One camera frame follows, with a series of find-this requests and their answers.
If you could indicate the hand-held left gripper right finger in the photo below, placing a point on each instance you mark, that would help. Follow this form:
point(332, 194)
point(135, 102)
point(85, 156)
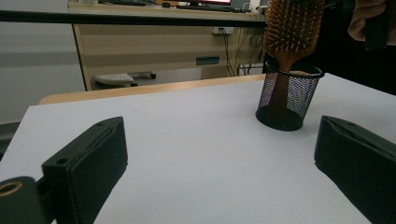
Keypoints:
point(361, 165)

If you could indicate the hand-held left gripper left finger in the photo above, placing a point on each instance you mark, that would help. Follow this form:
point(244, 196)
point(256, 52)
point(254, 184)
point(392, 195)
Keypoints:
point(84, 168)

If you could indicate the wooden paddle hairbrush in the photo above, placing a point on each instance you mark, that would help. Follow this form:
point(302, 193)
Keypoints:
point(292, 28)

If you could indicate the black mesh cup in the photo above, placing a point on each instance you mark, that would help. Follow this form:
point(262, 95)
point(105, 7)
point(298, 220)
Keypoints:
point(300, 93)

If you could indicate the black curtain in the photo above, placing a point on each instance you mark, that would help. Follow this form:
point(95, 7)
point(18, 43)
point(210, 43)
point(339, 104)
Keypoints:
point(339, 62)

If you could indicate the wooden table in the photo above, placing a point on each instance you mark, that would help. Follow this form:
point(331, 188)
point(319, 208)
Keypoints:
point(140, 90)

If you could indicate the white cabinet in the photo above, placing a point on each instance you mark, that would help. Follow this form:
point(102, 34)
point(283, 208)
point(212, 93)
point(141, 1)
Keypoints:
point(34, 74)

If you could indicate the white table cover sheet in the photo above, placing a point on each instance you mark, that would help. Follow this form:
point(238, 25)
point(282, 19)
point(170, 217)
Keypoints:
point(202, 155)

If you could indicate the light wooden desk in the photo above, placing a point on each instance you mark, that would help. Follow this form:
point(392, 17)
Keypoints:
point(149, 46)

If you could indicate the white power socket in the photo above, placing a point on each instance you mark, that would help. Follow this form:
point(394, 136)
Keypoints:
point(223, 30)

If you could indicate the grey desk label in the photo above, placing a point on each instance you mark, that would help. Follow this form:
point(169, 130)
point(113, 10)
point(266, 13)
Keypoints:
point(207, 60)

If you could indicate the computer monitor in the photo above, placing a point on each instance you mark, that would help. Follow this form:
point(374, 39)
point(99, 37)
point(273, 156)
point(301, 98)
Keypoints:
point(211, 2)

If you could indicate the dark keyboard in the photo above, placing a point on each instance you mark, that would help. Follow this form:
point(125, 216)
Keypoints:
point(124, 2)

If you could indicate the black horizontal frame bar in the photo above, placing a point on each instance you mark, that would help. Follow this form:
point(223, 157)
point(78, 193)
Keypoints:
point(124, 19)

